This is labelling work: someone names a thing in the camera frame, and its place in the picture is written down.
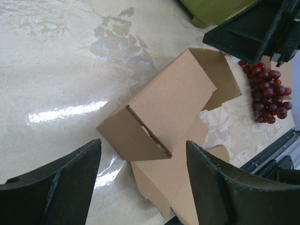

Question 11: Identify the brown cardboard box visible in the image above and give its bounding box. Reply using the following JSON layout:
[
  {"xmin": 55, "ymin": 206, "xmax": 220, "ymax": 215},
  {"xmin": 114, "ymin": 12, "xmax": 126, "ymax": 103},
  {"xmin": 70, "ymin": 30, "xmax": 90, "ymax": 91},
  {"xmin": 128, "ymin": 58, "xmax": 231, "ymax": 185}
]
[{"xmin": 97, "ymin": 48, "xmax": 241, "ymax": 225}]

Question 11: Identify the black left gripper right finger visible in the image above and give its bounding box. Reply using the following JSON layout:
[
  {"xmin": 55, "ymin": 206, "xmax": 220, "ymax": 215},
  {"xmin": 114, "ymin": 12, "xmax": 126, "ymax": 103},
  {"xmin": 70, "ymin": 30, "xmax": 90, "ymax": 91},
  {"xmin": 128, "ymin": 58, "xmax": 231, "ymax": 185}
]
[{"xmin": 186, "ymin": 141, "xmax": 300, "ymax": 225}]

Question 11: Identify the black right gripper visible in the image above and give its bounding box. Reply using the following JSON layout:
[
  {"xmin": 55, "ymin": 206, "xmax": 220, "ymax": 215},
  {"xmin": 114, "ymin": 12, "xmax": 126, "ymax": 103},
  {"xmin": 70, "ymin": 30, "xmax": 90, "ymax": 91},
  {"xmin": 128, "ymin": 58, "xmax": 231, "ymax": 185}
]
[{"xmin": 203, "ymin": 0, "xmax": 300, "ymax": 67}]

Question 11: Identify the green plastic bin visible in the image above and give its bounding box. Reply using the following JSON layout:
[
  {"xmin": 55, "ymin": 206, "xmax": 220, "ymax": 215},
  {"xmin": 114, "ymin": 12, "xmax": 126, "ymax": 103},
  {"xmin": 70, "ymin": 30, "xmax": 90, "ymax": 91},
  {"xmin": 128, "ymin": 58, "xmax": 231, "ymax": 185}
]
[{"xmin": 181, "ymin": 0, "xmax": 255, "ymax": 29}]

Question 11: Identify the dark red grape bunch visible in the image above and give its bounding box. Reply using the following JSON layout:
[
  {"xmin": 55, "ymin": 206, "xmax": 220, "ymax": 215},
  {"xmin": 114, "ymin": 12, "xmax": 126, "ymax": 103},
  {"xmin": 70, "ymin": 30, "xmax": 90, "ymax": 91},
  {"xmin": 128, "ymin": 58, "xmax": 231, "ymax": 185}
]
[{"xmin": 238, "ymin": 60, "xmax": 293, "ymax": 124}]

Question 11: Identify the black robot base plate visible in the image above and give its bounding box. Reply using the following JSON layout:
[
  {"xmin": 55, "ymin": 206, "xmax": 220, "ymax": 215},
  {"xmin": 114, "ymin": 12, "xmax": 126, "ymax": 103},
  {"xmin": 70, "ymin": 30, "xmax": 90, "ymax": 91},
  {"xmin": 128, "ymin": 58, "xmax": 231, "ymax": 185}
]
[{"xmin": 241, "ymin": 129, "xmax": 300, "ymax": 180}]

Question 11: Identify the large folded cardboard box right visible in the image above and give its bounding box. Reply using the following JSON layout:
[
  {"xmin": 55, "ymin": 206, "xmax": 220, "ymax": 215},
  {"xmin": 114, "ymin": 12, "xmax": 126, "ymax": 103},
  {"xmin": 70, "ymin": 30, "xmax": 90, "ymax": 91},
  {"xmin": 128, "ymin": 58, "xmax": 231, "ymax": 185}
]
[{"xmin": 259, "ymin": 56, "xmax": 293, "ymax": 92}]

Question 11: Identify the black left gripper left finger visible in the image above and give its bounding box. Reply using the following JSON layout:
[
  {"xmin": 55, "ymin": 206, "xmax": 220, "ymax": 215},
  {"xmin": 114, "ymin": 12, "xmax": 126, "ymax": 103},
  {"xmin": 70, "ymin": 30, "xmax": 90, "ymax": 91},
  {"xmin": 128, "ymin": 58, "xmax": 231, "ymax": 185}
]
[{"xmin": 0, "ymin": 139, "xmax": 101, "ymax": 225}]

